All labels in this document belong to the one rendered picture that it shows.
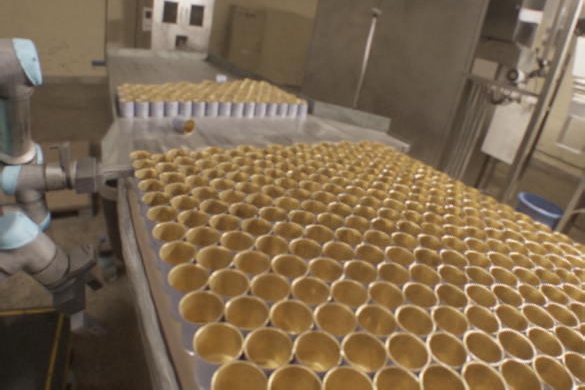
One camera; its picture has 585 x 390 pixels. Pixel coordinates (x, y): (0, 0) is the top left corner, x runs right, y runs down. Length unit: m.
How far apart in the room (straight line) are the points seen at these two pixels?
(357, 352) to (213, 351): 0.23
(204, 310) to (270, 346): 0.13
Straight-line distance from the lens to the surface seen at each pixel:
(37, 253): 0.71
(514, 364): 0.63
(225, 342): 0.53
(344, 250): 0.70
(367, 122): 2.00
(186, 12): 6.17
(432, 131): 3.26
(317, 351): 0.54
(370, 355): 0.55
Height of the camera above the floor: 1.56
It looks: 23 degrees down
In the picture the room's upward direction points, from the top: 11 degrees clockwise
